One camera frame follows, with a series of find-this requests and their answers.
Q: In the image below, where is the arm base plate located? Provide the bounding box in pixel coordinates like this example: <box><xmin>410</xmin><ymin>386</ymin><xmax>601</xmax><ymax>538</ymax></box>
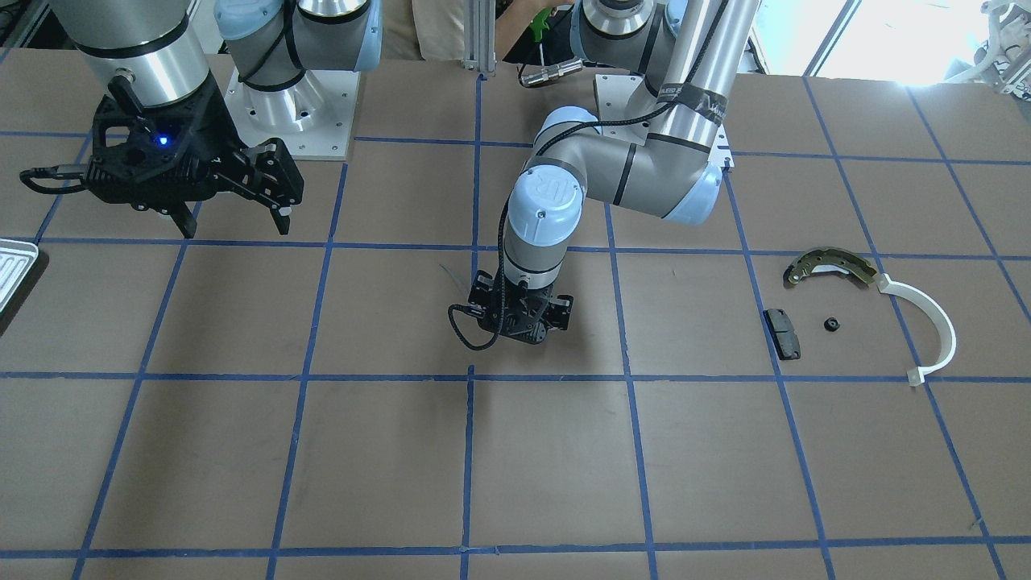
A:
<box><xmin>225</xmin><ymin>70</ymin><xmax>363</xmax><ymax>162</ymax></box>
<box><xmin>594</xmin><ymin>74</ymin><xmax>734</xmax><ymax>172</ymax></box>

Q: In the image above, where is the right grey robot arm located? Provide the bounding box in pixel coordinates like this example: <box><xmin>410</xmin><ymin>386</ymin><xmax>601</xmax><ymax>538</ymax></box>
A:
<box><xmin>21</xmin><ymin>1</ymin><xmax>383</xmax><ymax>238</ymax></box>

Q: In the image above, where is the black brake pad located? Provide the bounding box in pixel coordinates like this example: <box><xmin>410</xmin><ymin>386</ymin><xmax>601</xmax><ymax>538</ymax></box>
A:
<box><xmin>763</xmin><ymin>309</ymin><xmax>801</xmax><ymax>361</ymax></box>

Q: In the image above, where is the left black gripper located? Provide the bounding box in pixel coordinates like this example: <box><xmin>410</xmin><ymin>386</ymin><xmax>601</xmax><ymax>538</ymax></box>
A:
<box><xmin>469</xmin><ymin>271</ymin><xmax>573</xmax><ymax>345</ymax></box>

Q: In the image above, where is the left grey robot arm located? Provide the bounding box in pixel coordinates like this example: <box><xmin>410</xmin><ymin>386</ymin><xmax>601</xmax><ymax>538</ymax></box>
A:
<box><xmin>448</xmin><ymin>1</ymin><xmax>760</xmax><ymax>344</ymax></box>

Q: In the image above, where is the aluminium frame post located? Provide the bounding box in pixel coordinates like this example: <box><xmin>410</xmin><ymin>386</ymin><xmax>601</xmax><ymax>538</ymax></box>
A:
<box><xmin>462</xmin><ymin>0</ymin><xmax>496</xmax><ymax>77</ymax></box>

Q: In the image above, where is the olive brake shoe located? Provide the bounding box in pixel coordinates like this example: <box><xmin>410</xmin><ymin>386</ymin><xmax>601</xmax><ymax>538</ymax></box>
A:
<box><xmin>784</xmin><ymin>246</ymin><xmax>879</xmax><ymax>285</ymax></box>

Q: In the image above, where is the white curved plastic part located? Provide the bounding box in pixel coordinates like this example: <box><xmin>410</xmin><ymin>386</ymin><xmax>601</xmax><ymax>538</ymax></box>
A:
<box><xmin>876</xmin><ymin>274</ymin><xmax>958</xmax><ymax>387</ymax></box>

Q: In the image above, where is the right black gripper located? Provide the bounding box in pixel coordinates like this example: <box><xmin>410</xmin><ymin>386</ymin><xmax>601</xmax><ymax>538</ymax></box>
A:
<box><xmin>85</xmin><ymin>77</ymin><xmax>304</xmax><ymax>239</ymax></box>

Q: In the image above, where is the man in beige shirt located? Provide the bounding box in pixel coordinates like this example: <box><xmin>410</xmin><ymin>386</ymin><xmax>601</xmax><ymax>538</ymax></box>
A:
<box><xmin>411</xmin><ymin>0</ymin><xmax>585</xmax><ymax>65</ymax></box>

